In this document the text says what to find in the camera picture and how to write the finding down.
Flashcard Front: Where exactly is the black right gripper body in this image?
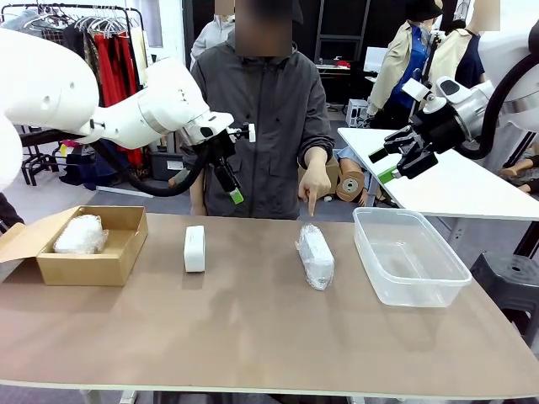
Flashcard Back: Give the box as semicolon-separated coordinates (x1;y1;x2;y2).
410;109;467;155

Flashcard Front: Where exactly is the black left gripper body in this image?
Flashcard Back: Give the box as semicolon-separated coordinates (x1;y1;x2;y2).
205;128;237;164

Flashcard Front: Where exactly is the unwrapped white clock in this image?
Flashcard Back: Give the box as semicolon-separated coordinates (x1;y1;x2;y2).
183;224;207;274

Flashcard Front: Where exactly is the narrow bubble-wrapped clock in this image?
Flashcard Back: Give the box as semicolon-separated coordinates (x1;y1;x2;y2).
295;223;336;292

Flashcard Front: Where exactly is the wide bubble-wrapped clock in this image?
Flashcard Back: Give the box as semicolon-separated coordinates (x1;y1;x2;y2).
53;214;110;255

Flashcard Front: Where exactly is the person's left forearm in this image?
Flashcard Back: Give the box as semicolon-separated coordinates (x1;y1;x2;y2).
296;135;336;163

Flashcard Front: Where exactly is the person's left hand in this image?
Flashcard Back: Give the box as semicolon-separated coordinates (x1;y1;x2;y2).
297;159;333;219

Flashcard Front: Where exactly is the white side table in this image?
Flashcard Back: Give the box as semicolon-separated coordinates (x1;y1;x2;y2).
337;125;539;253

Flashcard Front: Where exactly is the white computer case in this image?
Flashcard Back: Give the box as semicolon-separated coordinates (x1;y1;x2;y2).
345;98;372;128

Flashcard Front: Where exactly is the person in grey jacket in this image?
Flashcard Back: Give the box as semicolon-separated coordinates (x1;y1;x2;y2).
189;0;336;221

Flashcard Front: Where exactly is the grey storage bin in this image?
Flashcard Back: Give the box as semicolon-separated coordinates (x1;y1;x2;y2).
148;151;189;183

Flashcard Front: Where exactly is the mannequin torso with wooden disc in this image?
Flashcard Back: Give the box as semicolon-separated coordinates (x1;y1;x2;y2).
334;145;374;205

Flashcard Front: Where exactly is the mannequin in beige coat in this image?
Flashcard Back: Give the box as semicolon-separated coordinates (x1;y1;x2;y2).
367;0;438;128

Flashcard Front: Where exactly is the brown cardboard carton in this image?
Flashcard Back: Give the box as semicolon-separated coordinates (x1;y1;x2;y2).
296;155;340;199

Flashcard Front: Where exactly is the mannequin in cream vest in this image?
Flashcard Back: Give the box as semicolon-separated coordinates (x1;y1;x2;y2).
429;25;488;92

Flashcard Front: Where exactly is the white monitor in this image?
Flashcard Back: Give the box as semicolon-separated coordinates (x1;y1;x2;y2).
363;45;391;73

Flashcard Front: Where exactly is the clear plastic container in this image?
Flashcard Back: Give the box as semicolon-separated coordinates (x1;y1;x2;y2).
352;206;473;309

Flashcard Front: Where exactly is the person in light grey hoodie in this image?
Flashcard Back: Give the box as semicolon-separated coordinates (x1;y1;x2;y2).
189;13;237;69

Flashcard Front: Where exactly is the red dress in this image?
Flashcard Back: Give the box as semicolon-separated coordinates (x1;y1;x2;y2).
92;32;145;167

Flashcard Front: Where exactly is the navy clothes pile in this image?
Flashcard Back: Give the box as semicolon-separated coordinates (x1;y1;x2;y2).
58;145;132;191

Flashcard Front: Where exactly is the black plastic stool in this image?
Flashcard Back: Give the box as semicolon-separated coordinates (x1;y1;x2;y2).
468;251;539;338

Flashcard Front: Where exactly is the open brown cardboard box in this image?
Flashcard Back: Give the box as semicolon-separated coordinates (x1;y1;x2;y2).
0;205;150;288

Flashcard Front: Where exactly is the black patterned garment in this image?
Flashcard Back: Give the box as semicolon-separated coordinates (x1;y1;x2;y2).
61;28;100;85

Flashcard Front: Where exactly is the black metal stand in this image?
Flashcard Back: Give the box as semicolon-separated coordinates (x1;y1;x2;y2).
19;130;61;187

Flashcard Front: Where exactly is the person's dark sleeve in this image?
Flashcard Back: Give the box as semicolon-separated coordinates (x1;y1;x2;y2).
0;191;25;235

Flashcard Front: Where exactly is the grey-blue jacket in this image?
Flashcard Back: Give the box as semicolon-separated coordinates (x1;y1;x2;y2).
6;9;45;31

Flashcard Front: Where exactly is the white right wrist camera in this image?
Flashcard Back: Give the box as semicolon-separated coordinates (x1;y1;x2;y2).
402;78;431;103

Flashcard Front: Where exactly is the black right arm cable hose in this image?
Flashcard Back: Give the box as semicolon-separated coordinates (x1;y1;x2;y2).
457;53;539;161

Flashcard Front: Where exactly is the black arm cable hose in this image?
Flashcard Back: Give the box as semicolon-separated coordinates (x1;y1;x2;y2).
89;138;212;199
457;53;539;161

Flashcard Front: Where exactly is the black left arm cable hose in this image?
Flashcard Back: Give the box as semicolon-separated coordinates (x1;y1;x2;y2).
89;138;212;199

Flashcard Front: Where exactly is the white floor rail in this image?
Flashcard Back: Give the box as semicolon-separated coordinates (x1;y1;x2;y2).
93;186;155;199

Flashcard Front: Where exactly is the black aluminium frame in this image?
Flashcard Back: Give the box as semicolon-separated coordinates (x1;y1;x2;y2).
512;216;539;258

